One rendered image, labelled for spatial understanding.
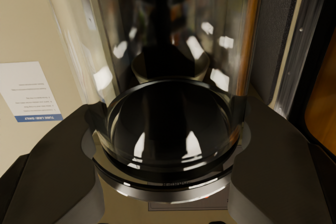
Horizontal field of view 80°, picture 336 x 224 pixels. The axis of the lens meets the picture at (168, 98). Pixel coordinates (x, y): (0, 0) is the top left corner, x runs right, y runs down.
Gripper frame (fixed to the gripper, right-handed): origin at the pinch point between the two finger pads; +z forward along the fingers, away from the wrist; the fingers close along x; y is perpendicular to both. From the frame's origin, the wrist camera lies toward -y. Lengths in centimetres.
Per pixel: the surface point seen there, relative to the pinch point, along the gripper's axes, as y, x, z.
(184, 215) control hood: 23.2, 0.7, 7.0
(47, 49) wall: 9, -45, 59
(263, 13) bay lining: -2.0, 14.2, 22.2
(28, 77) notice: 19, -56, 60
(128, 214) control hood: 23.0, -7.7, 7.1
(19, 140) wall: 52, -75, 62
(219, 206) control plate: 22.3, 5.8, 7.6
